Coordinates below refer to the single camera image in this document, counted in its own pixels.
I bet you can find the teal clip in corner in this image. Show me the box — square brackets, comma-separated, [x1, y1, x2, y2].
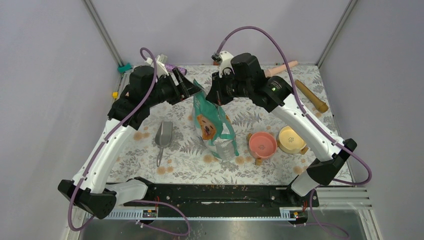
[117, 63, 132, 74]

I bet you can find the green dog food bag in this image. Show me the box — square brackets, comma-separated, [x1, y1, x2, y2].
[191, 80, 239, 162]

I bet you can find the grey plastic scoop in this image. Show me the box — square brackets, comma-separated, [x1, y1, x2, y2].
[154, 121, 173, 167]

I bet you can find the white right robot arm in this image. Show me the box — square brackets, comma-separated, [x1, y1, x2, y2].
[206, 51, 357, 206]

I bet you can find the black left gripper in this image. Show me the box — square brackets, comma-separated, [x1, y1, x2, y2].
[146, 67, 202, 107]

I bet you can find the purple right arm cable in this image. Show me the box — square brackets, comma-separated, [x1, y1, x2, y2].
[215, 25, 373, 239]

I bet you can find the pink toy stick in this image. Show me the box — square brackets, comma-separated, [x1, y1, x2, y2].
[264, 60, 298, 78]

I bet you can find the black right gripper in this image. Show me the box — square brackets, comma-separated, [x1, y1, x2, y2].
[205, 69, 252, 106]

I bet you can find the yellow pet bowl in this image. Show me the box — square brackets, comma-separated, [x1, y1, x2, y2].
[276, 126, 309, 155]

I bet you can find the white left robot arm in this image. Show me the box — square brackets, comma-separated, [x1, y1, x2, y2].
[58, 65, 201, 219]

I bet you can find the brown wooden rolling pin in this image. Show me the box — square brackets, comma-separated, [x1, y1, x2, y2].
[294, 79, 329, 113]

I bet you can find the pink pet bowl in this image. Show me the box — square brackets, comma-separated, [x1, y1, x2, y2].
[247, 131, 278, 160]

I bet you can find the floral table mat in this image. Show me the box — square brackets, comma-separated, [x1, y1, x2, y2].
[106, 64, 355, 187]

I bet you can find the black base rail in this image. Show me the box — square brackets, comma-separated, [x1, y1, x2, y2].
[105, 182, 321, 219]

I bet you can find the purple glitter microphone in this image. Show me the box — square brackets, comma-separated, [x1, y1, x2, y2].
[165, 63, 188, 76]

